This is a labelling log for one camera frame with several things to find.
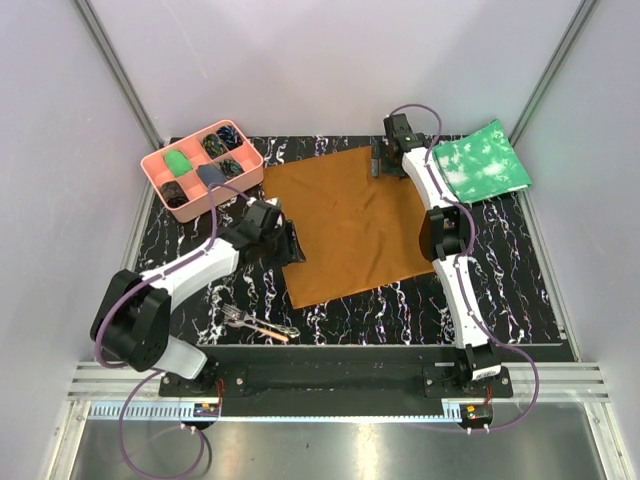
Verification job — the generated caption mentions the orange cloth napkin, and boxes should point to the orange cloth napkin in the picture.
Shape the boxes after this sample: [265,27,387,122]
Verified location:
[263,147,434,309]

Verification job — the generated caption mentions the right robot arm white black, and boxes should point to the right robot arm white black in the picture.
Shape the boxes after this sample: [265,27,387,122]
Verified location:
[371,109,502,399]

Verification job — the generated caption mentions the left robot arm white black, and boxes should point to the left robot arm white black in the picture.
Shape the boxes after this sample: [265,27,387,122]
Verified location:
[90,198,306,396]

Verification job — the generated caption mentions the grey blue rolled napkin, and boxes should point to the grey blue rolled napkin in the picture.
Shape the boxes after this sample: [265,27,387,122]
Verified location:
[196,163,227,188]

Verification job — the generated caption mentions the green rolled napkin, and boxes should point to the green rolled napkin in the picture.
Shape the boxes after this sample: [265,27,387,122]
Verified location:
[164,150,193,178]

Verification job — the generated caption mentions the black marble pattern mat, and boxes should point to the black marble pattern mat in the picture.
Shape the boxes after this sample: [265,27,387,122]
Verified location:
[135,136,566,346]

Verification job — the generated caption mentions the dark patterned roll front right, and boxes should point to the dark patterned roll front right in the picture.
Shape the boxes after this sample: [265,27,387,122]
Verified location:
[217,158,245,180]

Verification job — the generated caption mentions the dark patterned roll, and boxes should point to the dark patterned roll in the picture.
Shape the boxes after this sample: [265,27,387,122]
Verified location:
[216,125,244,150]
[201,133,228,159]
[159,181,189,209]
[217,158,245,180]

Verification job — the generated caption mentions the silver fork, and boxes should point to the silver fork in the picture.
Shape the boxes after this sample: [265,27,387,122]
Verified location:
[220,304,300,341]

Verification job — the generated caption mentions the green white patterned napkins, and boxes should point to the green white patterned napkins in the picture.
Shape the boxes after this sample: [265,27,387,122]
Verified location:
[434,119,532,203]

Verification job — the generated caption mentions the pink compartment tray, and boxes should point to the pink compartment tray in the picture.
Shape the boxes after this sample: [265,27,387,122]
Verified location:
[140,120,264,223]

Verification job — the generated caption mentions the dark patterned roll front left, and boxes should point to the dark patterned roll front left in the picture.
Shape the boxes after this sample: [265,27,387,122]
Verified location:
[159,181,189,209]

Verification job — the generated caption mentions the dark patterned roll back middle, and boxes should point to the dark patterned roll back middle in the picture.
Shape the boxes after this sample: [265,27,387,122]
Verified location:
[201,133,228,159]

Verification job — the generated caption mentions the dark patterned roll back right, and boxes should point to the dark patterned roll back right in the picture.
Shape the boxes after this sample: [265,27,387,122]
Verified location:
[216,125,244,150]

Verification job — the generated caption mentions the wooden handled spoon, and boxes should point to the wooden handled spoon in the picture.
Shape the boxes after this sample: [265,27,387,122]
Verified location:
[257,327,289,343]

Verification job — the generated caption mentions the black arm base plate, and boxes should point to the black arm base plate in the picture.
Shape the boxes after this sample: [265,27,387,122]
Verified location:
[159,345,513,399]

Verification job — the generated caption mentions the aluminium frame rail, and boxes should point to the aluminium frame rail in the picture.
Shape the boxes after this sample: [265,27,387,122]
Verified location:
[67,362,609,423]

